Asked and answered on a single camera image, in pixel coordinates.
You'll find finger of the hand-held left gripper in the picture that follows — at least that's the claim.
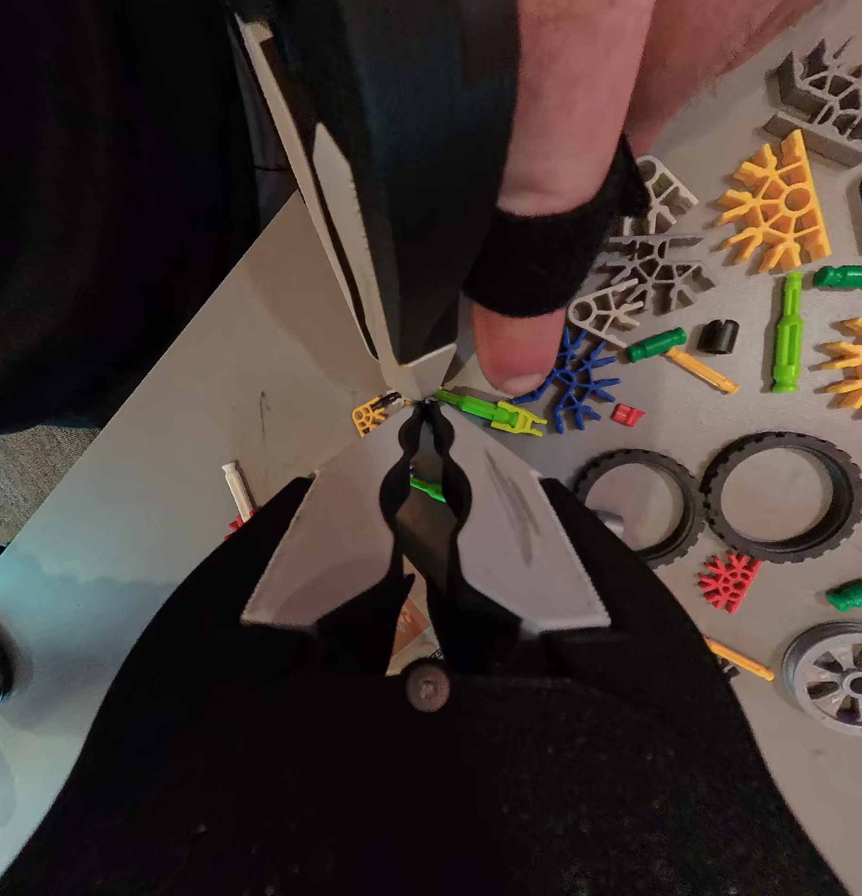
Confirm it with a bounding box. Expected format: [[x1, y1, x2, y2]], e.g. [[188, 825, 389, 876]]
[[235, 15, 388, 382], [310, 126, 468, 403]]

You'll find light green rod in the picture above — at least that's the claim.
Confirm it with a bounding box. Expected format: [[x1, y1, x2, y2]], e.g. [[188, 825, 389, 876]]
[[771, 272, 804, 394]]

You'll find short yellow rod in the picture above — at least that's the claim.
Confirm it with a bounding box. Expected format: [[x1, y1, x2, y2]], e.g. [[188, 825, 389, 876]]
[[665, 348, 741, 395], [704, 637, 776, 681]]

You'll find yellow fan connector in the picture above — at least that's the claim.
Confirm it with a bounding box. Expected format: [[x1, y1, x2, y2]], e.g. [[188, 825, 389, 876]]
[[714, 129, 833, 275], [819, 316, 862, 421]]

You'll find white rod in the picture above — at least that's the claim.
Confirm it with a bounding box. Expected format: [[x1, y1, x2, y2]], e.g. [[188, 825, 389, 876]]
[[221, 461, 257, 522]]

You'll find light grey connector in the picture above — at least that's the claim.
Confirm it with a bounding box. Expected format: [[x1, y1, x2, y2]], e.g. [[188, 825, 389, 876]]
[[623, 155, 699, 237], [567, 279, 645, 349]]

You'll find grey stacked connector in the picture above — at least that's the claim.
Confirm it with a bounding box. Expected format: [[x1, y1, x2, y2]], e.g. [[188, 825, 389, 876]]
[[762, 38, 862, 168]]

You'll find grey wheel hub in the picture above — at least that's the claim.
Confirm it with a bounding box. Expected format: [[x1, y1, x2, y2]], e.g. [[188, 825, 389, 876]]
[[781, 622, 862, 736]]

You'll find person's left hand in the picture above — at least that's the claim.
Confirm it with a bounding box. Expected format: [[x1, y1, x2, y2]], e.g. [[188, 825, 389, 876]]
[[471, 0, 827, 398]]

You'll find large blue connector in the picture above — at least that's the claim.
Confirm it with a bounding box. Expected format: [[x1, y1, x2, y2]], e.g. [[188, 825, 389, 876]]
[[515, 329, 622, 435]]

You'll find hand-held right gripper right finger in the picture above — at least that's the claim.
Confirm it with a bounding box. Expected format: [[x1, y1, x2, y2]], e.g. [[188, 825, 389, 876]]
[[431, 405, 611, 637]]

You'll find black rubber tire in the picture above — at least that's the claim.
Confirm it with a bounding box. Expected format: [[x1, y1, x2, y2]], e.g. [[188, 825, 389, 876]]
[[700, 430, 862, 564], [569, 448, 701, 569]]

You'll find person's black garment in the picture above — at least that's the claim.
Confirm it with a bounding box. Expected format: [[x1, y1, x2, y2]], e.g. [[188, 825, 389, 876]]
[[0, 0, 278, 438]]

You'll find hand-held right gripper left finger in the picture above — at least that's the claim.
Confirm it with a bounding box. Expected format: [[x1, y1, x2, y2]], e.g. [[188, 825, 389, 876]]
[[240, 405, 423, 629]]

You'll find small black clip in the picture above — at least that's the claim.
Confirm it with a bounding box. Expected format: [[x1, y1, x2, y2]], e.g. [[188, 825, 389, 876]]
[[697, 318, 741, 354]]

